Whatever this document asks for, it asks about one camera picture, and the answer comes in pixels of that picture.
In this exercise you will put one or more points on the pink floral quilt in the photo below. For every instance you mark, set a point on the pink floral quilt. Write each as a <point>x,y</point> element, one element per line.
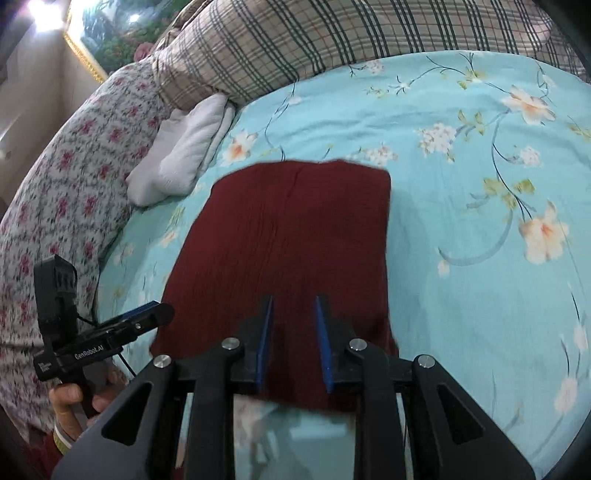
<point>69,184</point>

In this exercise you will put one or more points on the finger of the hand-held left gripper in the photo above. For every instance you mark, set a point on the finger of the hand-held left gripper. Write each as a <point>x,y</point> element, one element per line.
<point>136,311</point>
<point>157,318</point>

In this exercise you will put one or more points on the maroon knit sweater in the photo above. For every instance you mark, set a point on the maroon knit sweater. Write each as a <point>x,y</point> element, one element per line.
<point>295,230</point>

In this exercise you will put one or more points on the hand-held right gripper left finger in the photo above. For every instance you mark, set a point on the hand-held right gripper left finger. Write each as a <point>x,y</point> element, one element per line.
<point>264,344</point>

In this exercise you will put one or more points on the white folded cloth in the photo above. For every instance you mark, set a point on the white folded cloth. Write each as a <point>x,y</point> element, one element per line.
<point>180,152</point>

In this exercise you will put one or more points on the gold framed picture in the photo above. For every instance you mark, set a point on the gold framed picture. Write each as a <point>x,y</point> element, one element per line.
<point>115,32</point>

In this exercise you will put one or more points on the person's left hand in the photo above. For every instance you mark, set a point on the person's left hand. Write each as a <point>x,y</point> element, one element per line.
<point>69,401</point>

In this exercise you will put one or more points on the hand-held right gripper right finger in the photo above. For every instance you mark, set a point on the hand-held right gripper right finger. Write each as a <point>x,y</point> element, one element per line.
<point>323,344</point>

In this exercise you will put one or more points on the person's left forearm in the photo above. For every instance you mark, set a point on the person's left forearm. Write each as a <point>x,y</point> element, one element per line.
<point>51,454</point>

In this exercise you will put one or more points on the plaid pillow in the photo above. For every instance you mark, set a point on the plaid pillow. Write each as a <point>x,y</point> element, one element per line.
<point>300,41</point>

